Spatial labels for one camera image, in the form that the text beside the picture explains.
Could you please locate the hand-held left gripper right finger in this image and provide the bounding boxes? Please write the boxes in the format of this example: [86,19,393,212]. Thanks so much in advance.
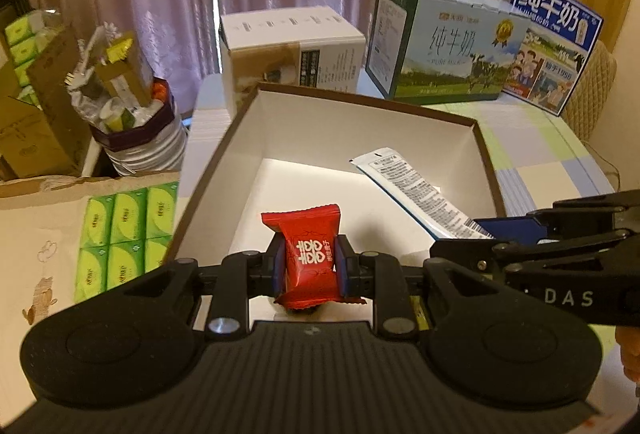
[332,234,497,341]

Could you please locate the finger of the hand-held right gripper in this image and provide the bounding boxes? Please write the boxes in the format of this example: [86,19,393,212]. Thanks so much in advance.
[429,228,633,276]
[472,189,640,246]

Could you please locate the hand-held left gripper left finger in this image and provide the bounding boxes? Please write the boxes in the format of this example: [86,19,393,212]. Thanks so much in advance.
[125,234,287,341]

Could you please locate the red candy packet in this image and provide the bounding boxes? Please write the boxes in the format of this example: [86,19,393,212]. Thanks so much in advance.
[260,204,366,311]

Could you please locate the white printed sachet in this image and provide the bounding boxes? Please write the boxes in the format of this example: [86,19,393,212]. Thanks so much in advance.
[349,146,493,241]

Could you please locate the brown box with white inside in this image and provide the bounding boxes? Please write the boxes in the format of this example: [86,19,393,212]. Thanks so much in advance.
[172,82,506,332]

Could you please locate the person's right hand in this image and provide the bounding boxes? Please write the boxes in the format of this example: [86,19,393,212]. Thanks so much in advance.
[614,326,640,385]

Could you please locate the wrapped bundle of green tissues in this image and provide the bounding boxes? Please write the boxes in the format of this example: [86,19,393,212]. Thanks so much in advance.
[74,181,181,305]

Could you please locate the quilted beige chair cover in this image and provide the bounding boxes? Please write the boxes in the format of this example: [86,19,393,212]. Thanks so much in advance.
[562,39,618,145]

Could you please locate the purple rimmed waste bin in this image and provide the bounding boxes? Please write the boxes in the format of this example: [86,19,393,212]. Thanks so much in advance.
[89,76,190,177]

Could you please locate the green landscape milk case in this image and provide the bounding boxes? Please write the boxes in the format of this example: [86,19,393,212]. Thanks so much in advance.
[365,0,531,102]

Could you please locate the blue cartoon milk case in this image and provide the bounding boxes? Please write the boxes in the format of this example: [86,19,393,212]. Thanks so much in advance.
[500,0,605,117]

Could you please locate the white cardboard box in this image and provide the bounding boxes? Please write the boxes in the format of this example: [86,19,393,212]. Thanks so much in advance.
[219,6,367,115]

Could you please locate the beige cartoon printed cloth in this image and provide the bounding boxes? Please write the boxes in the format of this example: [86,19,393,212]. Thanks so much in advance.
[0,171,182,332]

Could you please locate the small brown carton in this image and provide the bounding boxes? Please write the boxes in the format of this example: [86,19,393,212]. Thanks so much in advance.
[94,36,154,109]

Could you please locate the large brown cardboard box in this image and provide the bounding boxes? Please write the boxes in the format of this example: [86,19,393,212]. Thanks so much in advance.
[0,21,96,181]

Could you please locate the loose green tissue packets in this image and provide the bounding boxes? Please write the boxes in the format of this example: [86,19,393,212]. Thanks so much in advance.
[2,9,53,107]

